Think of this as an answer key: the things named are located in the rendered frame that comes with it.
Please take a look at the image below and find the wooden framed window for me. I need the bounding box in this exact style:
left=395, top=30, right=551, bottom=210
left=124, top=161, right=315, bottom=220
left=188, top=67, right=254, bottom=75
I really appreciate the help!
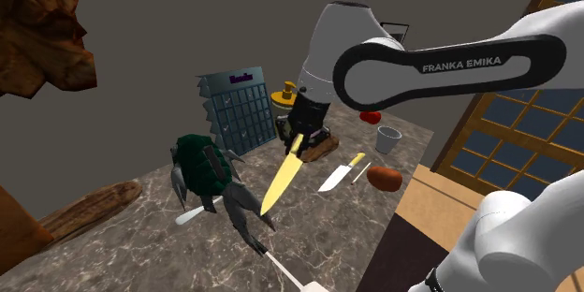
left=430, top=0, right=584, bottom=202

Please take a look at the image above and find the yellow blade knife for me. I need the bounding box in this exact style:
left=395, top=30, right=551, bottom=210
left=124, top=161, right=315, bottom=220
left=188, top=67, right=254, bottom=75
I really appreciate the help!
left=259, top=133, right=306, bottom=217

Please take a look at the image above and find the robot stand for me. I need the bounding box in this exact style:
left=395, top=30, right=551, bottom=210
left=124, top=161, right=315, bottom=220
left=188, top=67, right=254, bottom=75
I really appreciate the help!
left=367, top=212, right=451, bottom=292

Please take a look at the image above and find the yellow handled silver knife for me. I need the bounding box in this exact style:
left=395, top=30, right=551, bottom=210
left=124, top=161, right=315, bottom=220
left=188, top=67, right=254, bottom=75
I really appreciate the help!
left=317, top=152, right=367, bottom=193

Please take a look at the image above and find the dark green spiked creature figure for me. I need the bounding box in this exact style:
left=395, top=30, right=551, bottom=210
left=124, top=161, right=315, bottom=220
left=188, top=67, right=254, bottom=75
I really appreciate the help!
left=169, top=133, right=278, bottom=258

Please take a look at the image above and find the red tomato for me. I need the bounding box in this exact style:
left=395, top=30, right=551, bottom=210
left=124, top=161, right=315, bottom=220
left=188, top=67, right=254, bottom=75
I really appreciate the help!
left=358, top=110, right=383, bottom=126

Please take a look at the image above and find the brown rock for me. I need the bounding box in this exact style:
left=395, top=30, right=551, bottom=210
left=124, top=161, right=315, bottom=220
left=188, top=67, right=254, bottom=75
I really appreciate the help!
left=0, top=0, right=99, bottom=100

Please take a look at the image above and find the grey cup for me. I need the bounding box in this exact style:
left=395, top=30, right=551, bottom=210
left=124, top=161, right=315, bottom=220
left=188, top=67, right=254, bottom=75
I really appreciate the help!
left=375, top=125, right=403, bottom=155

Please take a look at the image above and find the brown wooden log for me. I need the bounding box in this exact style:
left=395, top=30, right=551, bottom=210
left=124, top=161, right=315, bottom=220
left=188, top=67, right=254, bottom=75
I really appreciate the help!
left=38, top=180, right=144, bottom=252

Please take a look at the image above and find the yellow soap dispenser bottle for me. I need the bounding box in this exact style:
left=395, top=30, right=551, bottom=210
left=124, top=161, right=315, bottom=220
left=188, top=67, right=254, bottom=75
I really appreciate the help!
left=270, top=80, right=300, bottom=122

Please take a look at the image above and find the blue calendar board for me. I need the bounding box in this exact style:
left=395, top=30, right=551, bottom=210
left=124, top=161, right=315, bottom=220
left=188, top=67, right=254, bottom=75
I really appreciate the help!
left=196, top=66, right=280, bottom=158

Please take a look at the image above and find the thin white stick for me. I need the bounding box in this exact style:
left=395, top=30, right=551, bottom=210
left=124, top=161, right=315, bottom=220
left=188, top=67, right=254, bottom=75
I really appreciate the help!
left=350, top=161, right=373, bottom=186

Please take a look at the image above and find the orange-brown block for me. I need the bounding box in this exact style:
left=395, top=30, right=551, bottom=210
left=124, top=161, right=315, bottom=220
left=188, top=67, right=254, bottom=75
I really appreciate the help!
left=0, top=184, right=55, bottom=278

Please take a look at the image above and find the white spatula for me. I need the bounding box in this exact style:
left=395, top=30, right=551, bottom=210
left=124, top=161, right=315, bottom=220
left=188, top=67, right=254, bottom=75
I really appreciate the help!
left=264, top=250, right=330, bottom=292

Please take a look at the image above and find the red-brown potato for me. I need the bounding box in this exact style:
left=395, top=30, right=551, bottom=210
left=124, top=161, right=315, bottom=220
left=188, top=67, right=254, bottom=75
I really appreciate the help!
left=365, top=166, right=404, bottom=193

